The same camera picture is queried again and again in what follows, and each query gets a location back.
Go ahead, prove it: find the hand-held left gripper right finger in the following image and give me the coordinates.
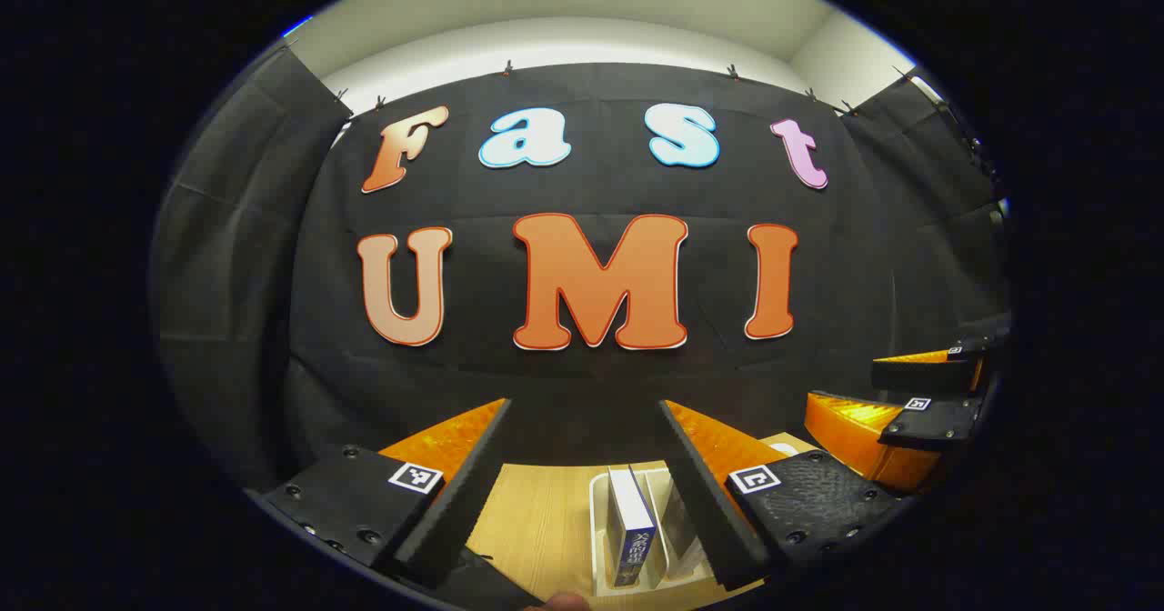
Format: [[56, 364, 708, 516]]
[[657, 400, 910, 592]]

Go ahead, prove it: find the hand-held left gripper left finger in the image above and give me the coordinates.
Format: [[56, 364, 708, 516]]
[[259, 399, 513, 591]]

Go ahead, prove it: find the blue cover book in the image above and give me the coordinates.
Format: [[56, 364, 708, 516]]
[[607, 467, 657, 589]]

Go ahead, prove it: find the white bookshelf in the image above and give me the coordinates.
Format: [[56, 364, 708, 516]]
[[589, 438, 803, 598]]

